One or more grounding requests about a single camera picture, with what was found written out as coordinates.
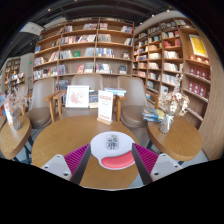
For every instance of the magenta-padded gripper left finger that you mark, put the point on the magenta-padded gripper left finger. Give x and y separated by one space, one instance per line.
56 165

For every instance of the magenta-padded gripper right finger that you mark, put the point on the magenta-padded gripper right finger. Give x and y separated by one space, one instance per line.
163 165

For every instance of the transparent computer mouse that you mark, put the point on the transparent computer mouse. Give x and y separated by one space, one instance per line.
112 142

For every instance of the white mouse pad red rest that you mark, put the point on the white mouse pad red rest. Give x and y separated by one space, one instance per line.
100 146

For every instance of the glass vase beige dried flowers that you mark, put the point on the glass vase beige dried flowers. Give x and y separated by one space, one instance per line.
165 125

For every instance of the stack of colourful books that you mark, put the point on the stack of colourful books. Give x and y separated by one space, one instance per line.
152 114

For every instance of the glass vase pink dried flowers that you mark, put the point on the glass vase pink dried flowers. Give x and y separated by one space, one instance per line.
16 122

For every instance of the small white table sign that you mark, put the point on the small white table sign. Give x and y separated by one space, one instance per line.
8 115

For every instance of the beige wooden-armed armchair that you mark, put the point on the beige wooden-armed armchair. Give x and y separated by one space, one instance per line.
40 96
86 80
133 96

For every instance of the white framed red floral picture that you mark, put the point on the white framed red floral picture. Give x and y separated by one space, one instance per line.
77 96

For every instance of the dark blue book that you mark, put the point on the dark blue book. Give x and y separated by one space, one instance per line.
94 99

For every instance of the white red sign wooden stand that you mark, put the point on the white red sign wooden stand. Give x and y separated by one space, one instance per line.
105 106

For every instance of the stack of light blue books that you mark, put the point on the stack of light blue books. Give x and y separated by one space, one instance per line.
115 91

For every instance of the small distant wooden bookshelf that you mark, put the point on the small distant wooden bookshelf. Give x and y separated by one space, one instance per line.
13 75

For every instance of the wide wooden bookshelf unit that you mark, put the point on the wide wooden bookshelf unit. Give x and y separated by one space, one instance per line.
90 41

